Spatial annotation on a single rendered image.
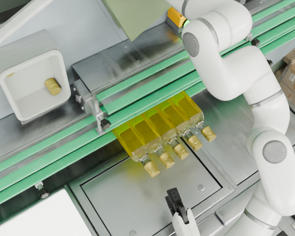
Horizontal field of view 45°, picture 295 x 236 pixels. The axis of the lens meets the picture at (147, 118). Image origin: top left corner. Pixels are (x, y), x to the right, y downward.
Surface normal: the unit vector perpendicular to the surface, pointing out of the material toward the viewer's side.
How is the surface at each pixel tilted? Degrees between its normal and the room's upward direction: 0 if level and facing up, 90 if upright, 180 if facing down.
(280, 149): 63
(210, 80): 87
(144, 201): 90
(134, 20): 4
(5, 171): 90
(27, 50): 90
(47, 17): 0
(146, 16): 4
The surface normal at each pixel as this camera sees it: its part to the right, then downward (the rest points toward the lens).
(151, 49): 0.04, -0.53
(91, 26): 0.57, 0.71
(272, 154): -0.13, 0.13
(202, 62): -0.74, 0.44
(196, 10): -0.22, 0.71
